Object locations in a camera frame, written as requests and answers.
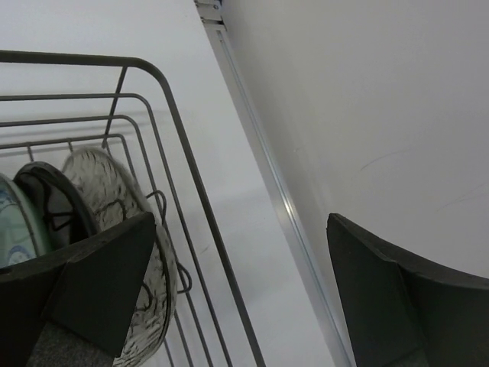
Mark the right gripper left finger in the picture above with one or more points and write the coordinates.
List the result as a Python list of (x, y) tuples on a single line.
[(65, 308)]

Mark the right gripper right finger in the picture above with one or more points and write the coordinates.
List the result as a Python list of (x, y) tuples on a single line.
[(402, 309)]

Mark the blue patterned ceramic plate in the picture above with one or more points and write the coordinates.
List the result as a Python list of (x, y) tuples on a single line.
[(23, 233)]

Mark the black round plate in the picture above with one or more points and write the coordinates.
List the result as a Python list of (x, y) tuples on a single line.
[(65, 214)]

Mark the clear textured glass plate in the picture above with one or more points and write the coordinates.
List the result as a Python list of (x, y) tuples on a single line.
[(120, 207)]

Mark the aluminium side rail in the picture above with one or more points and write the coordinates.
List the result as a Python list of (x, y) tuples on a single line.
[(305, 263)]

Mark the metal wire dish rack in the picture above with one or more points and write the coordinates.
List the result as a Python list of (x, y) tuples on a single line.
[(53, 104)]

